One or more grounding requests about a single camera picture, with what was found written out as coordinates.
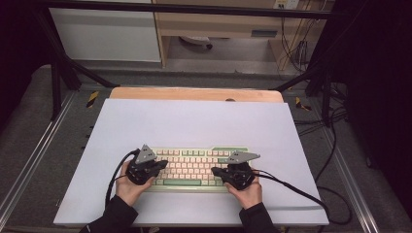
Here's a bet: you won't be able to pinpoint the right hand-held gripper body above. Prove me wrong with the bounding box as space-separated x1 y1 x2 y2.
223 150 261 191

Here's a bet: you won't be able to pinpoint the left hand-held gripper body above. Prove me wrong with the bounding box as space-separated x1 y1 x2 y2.
125 144 163 186

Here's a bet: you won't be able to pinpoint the cream pink green keyboard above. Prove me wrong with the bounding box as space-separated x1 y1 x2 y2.
142 146 252 194

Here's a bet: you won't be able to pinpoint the person's right hand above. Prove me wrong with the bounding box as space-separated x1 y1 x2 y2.
223 176 263 211

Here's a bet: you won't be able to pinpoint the person's left hand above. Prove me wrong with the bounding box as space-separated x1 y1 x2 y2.
115 176 155 207

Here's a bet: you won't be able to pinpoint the wooden table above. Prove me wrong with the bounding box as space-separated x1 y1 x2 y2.
109 86 285 104

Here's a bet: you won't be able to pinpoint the yellow black tape strip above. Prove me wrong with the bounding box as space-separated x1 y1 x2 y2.
294 96 313 112
86 90 99 109

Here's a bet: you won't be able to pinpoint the black metal stand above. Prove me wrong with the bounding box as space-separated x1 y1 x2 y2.
32 9 120 120
273 57 334 127

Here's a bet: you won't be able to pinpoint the white power strip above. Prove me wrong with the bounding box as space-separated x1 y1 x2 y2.
179 35 214 50

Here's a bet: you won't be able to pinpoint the white cabinet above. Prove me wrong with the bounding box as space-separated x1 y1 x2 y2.
48 0 162 63

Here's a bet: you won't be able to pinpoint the grey label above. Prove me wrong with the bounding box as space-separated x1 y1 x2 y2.
251 29 279 38

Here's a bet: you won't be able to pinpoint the light wooden desk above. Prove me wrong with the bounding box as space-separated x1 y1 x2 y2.
152 0 334 71

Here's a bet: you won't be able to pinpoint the left hand-held gripper cable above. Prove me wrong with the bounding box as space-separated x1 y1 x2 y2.
105 149 142 208

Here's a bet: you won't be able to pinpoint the hand-held gripper cable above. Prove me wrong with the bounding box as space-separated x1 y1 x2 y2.
105 149 142 208
251 168 354 226

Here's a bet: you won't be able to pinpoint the right hand-held gripper cable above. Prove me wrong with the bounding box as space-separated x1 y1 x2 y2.
251 168 354 226

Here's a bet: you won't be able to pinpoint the black floor cables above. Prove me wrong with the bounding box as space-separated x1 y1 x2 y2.
292 83 349 183

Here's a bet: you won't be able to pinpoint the aluminium rail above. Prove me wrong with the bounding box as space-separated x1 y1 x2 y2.
319 125 380 233
0 91 77 221

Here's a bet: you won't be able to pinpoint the hanging cable bundle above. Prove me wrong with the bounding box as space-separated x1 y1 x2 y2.
280 16 320 74

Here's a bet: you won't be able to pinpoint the black horizontal frame bar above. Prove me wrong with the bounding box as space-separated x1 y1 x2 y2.
42 1 334 20

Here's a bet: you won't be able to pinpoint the white wall socket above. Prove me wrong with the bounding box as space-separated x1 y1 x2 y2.
273 0 300 10

